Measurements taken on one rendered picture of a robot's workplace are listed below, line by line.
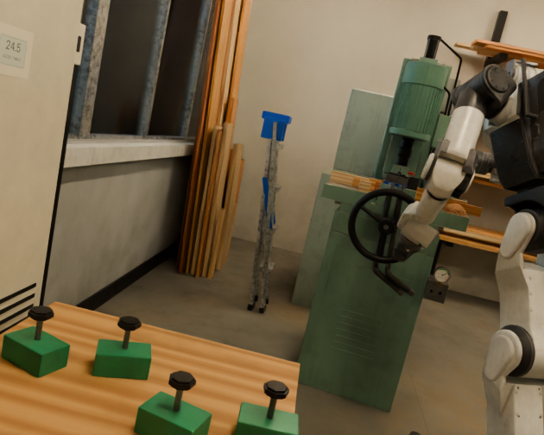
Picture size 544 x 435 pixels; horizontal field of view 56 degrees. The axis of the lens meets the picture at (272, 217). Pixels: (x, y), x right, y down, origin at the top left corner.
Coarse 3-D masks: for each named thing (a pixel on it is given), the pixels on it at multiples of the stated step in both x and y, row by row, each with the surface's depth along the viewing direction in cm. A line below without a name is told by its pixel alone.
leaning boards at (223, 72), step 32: (224, 0) 315; (224, 32) 325; (224, 64) 353; (224, 96) 359; (224, 128) 328; (192, 160) 335; (224, 160) 334; (192, 192) 331; (224, 192) 396; (192, 224) 339; (224, 224) 362; (192, 256) 347; (224, 256) 374
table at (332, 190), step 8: (328, 184) 214; (336, 184) 221; (344, 184) 230; (328, 192) 215; (336, 192) 214; (344, 192) 213; (352, 192) 212; (360, 192) 212; (344, 200) 214; (352, 200) 213; (376, 208) 201; (392, 216) 200; (400, 216) 200; (440, 216) 205; (448, 216) 204; (456, 216) 204; (440, 224) 205; (448, 224) 205; (456, 224) 204; (464, 224) 203
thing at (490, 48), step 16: (496, 32) 419; (464, 48) 421; (480, 48) 391; (496, 48) 380; (512, 48) 378; (528, 48) 384; (480, 176) 390; (448, 240) 406; (464, 240) 404; (480, 240) 411; (496, 240) 402; (528, 256) 400; (432, 272) 455
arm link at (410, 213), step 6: (414, 204) 159; (408, 210) 158; (414, 210) 156; (402, 216) 160; (408, 216) 158; (414, 216) 156; (402, 222) 161; (420, 222) 156; (426, 222) 155; (432, 222) 156
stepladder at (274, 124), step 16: (272, 112) 287; (272, 128) 287; (272, 144) 287; (272, 160) 289; (272, 176) 290; (272, 192) 293; (272, 208) 298; (272, 224) 309; (256, 240) 297; (256, 256) 299; (256, 272) 302; (256, 288) 320
